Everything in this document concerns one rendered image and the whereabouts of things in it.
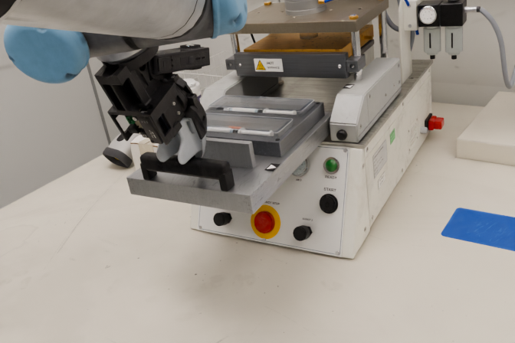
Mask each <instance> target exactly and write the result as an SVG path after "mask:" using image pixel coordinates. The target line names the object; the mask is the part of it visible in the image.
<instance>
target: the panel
mask: <svg viewBox="0 0 515 343"><path fill-rule="evenodd" d="M349 158H350V147H344V146H334V145H318V147H317V148H316V149H315V150H314V151H313V152H312V153H311V154H310V155H309V156H308V159H309V160H310V170H309V171H308V172H307V173H306V174H305V175H304V176H300V177H297V176H294V175H292V174H291V175H290V177H289V178H288V179H287V180H286V181H285V182H284V183H283V184H282V185H281V186H280V187H279V188H278V189H277V190H276V191H275V192H274V193H273V194H272V195H271V196H270V197H269V198H268V199H267V200H266V201H265V202H264V203H263V204H262V205H261V207H260V208H259V209H258V210H257V211H256V212H255V213H254V214H246V213H241V212H237V211H228V210H223V209H218V208H213V207H205V206H200V205H199V206H198V229H197V230H202V231H207V232H211V233H215V234H222V235H227V236H231V237H238V238H243V239H247V240H254V241H258V242H263V243H270V244H274V245H278V246H283V247H290V248H294V249H298V250H306V251H310V252H314V253H322V254H326V255H331V256H338V257H342V254H343V235H344V225H345V216H346V196H347V187H348V177H349ZM329 159H333V160H335V161H336V163H337V168H336V170H335V171H333V172H330V171H327V170H326V167H325V164H326V161H328V160H329ZM327 195H329V196H332V197H333V198H334V199H335V201H336V207H335V209H334V210H333V211H331V212H325V211H323V210H322V209H321V207H320V200H321V198H322V197H324V196H327ZM261 211H268V212H270V213H271V214H272V215H273V217H274V220H275V225H274V229H273V230H272V231H271V232H269V233H266V234H263V233H260V232H259V231H258V230H257V229H256V227H255V225H254V218H255V216H256V214H257V213H259V212H261ZM219 212H226V213H230V214H231V217H232V219H231V222H230V223H229V224H226V225H223V226H217V225H215V223H214V221H213V217H214V215H215V214H216V213H219ZM301 225H304V226H308V227H310V228H311V230H312V232H313V233H312V234H311V235H310V237H308V238H307V239H306V240H302V241H299V240H296V239H295V238H294V235H293V232H294V228H295V227H299V226H301Z"/></svg>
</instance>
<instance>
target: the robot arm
mask: <svg viewBox="0 0 515 343"><path fill-rule="evenodd" d="M247 16H248V5H247V0H0V25H7V27H6V29H5V33H4V46H5V50H6V53H7V54H8V57H9V59H10V60H11V61H12V62H13V64H14V65H15V66H16V67H17V68H18V69H19V70H20V71H21V72H22V73H24V74H26V75H27V76H29V77H31V78H33V79H35V80H38V81H41V82H43V83H66V82H68V81H70V80H73V79H74V78H75V77H76V76H77V75H78V74H79V73H80V72H81V71H82V70H83V69H84V68H85V67H86V66H87V64H88V61H89V59H90V58H92V57H96V58H97V59H98V60H100V61H101V62H102V64H103V66H102V67H101V68H100V69H99V70H98V71H97V72H96V74H95V75H94V76H95V77H96V79H97V81H98V83H99V84H100V86H101V87H102V89H103V91H104V92H105V94H106V95H107V97H108V99H109V100H110V102H111V103H112V107H111V108H110V109H109V110H108V114H109V115H110V117H111V119H112V120H113V122H114V123H115V125H116V127H117V128H118V130H119V131H120V133H121V134H122V136H123V137H124V139H125V140H126V141H128V140H129V139H130V137H131V136H132V134H133V133H137V134H140V135H142V137H143V138H149V139H150V142H151V143H157V144H158V148H157V150H156V156H157V158H158V160H160V161H161V162H165V161H166V160H168V159H169V158H171V157H172V156H173V155H174V154H176V153H177V152H178V160H179V163H180V164H182V165H184V164H185V163H186V162H187V161H188V160H189V159H190V158H192V157H197V158H202V156H203V155H204V152H205V144H206V133H207V117H206V113H205V110H204V108H203V106H202V105H201V103H200V102H199V101H198V98H197V95H196V94H195V93H193V92H192V90H191V88H190V87H189V85H188V84H187V82H186V81H184V80H183V79H182V78H181V77H179V75H178V74H174V73H172V72H176V71H181V70H198V69H202V67H204V66H208V65H210V54H209V47H201V45H200V44H185V45H180V47H178V48H173V49H167V50H161V51H158V49H159V46H162V45H167V44H175V43H180V42H185V41H194V40H199V39H204V38H211V39H215V38H217V36H219V35H223V34H230V33H233V32H237V31H240V30H241V29H242V28H243V27H244V25H245V23H246V21H247ZM118 115H121V116H125V117H126V120H127V121H128V123H129V124H130V125H129V126H128V128H127V129H126V131H125V132H124V131H123V129H122V127H121V126H120V124H119V123H118V122H117V120H116V118H117V117H118Z"/></svg>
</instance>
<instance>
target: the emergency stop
mask: <svg viewBox="0 0 515 343"><path fill-rule="evenodd" d="M254 225H255V227H256V229H257V230H258V231H259V232H260V233H263V234H266V233H269V232H271V231H272V230H273V229H274V225H275V220H274V217H273V215H272V214H271V213H270V212H268V211H261V212H259V213H257V214H256V216H255V218H254Z"/></svg>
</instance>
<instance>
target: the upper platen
mask: <svg viewBox="0 0 515 343"><path fill-rule="evenodd" d="M359 37H360V47H361V54H363V53H365V52H366V51H367V50H368V49H369V48H370V47H371V46H373V45H374V39H373V37H374V33H373V24H366V25H365V26H364V27H363V28H361V29H360V30H359ZM244 52H348V56H349V58H350V57H351V56H352V48H351V38H350V32H325V33H283V34H269V35H268V36H266V37H265V38H262V39H260V40H259V41H257V42H256V43H254V44H252V45H251V46H249V47H246V48H245V49H244Z"/></svg>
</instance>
